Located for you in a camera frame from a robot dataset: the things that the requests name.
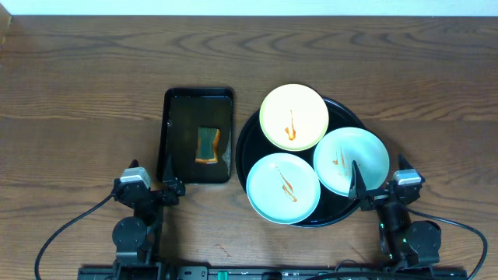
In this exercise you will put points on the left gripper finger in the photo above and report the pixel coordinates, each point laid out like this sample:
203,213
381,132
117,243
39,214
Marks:
168,176
134,163

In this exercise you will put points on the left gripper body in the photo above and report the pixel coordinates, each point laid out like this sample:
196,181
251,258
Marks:
152,194

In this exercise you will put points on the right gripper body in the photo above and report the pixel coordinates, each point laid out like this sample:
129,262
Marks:
376,198

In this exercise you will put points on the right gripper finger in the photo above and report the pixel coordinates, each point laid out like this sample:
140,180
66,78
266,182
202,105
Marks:
357,190
403,163

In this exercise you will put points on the light green plate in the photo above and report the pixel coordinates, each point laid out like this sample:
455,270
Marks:
283,188
340,148

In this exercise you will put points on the green orange scrubbing sponge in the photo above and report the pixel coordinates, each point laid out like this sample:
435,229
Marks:
208,140

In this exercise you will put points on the light green plate front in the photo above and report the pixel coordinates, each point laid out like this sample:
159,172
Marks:
283,188

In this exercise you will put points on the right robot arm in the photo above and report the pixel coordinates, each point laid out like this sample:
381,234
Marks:
409,245

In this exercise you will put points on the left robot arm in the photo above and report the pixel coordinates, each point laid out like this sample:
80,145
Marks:
137,237

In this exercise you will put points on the black rectangular water tray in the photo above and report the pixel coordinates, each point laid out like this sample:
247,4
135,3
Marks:
185,109

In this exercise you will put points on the yellow dirty plate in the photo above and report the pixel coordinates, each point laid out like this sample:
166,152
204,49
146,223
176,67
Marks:
294,117

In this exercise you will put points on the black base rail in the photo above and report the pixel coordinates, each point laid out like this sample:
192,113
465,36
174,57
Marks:
204,273

